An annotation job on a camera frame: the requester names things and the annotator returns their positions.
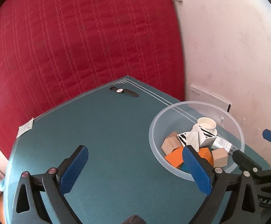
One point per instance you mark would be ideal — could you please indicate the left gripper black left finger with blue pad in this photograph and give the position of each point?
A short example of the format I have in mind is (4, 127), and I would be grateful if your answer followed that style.
(70, 169)

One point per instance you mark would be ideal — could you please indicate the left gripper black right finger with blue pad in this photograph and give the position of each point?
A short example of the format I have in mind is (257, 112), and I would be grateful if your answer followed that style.
(200, 169)

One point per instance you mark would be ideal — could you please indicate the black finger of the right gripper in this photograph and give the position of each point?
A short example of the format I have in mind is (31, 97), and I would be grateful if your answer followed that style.
(244, 162)

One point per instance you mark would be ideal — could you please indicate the orange triangular block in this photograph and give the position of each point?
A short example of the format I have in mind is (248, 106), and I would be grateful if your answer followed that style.
(206, 154)

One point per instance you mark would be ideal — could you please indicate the orange textured block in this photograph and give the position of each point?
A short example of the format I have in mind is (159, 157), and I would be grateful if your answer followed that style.
(175, 157)

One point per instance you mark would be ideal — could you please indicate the light beige wooden block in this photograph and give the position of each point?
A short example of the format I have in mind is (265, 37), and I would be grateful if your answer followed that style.
(220, 157)

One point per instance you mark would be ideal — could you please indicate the white striped triangular block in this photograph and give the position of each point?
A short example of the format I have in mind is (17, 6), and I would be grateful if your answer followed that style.
(205, 137)

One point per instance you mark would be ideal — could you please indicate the white triangular prism block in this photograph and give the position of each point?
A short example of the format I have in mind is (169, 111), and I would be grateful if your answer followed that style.
(193, 137)

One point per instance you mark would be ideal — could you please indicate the small white labelled box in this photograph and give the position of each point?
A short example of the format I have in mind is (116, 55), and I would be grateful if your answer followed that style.
(220, 143)

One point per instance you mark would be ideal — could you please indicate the tan wooden square block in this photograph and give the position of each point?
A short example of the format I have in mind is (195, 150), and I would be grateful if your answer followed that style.
(171, 143)

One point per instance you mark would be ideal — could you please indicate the clear plastic bowl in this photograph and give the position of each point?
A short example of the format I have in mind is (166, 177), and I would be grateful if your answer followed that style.
(181, 117)

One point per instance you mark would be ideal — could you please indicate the blue block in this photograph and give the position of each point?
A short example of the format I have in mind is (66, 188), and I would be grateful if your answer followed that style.
(184, 168)

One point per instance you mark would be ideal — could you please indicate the white paper leaflet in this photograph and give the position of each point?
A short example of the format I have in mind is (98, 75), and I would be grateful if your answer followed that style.
(24, 128)

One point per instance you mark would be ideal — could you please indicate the light blue waste bin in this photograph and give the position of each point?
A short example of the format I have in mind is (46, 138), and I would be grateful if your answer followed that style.
(2, 185)

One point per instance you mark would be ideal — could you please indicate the black wrist watch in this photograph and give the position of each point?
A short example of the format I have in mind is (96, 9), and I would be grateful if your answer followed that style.
(124, 90)

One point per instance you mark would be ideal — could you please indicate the red quilted mattress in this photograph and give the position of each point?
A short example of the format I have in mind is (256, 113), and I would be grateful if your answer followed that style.
(54, 50)

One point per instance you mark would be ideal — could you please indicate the white box by wall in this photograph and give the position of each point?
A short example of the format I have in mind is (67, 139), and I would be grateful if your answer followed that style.
(197, 94)

